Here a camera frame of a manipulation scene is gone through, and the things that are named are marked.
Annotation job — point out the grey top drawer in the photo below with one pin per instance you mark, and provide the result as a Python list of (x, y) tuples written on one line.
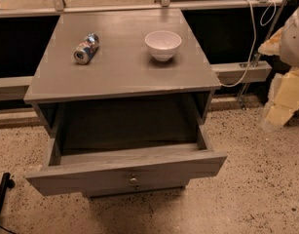
[(96, 145)]

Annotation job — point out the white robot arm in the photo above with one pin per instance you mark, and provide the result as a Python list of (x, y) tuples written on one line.
[(283, 96)]

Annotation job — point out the round metal drawer knob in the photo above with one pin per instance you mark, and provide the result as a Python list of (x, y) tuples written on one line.
[(133, 179)]

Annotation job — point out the grey wooden cabinet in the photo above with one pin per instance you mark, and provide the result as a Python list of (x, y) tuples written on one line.
[(122, 66)]

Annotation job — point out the white ceramic bowl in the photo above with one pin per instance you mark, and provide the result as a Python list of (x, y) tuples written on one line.
[(162, 45)]

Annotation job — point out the crushed soda can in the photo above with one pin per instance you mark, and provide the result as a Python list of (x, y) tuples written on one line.
[(87, 49)]

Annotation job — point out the black stand leg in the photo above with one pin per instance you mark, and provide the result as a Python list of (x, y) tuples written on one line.
[(5, 184)]

